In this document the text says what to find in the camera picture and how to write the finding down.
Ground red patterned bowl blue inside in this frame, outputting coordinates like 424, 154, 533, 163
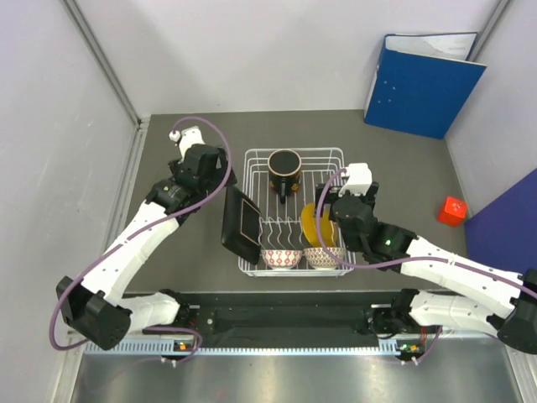
261, 249, 303, 270

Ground grey slotted cable duct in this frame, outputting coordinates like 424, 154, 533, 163
83, 338, 425, 357

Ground red cube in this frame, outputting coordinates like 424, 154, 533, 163
437, 196, 467, 227

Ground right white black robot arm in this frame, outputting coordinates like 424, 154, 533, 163
315, 183, 536, 354

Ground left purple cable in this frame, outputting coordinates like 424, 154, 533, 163
50, 116, 232, 350

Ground dark blue binder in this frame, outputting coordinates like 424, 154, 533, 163
464, 170, 537, 274

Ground blue ring binder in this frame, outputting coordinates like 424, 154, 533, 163
364, 32, 487, 139

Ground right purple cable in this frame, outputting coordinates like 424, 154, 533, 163
315, 168, 525, 284

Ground brown patterned small bowl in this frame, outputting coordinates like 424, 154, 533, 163
304, 247, 346, 270

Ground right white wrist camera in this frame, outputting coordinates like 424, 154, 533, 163
339, 163, 373, 196

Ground black floral rectangular tray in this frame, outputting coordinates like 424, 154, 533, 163
221, 186, 261, 264

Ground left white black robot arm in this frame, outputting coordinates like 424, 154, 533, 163
56, 144, 236, 350

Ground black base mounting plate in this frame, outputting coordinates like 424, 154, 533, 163
142, 289, 441, 339

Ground black skull mug red inside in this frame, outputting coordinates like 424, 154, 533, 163
268, 149, 302, 205

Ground purple cable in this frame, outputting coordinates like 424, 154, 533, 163
315, 168, 525, 284
50, 116, 232, 350

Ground white wire dish rack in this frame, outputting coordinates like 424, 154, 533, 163
238, 147, 353, 277

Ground yellow patterned plate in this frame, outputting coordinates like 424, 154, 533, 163
300, 202, 338, 248

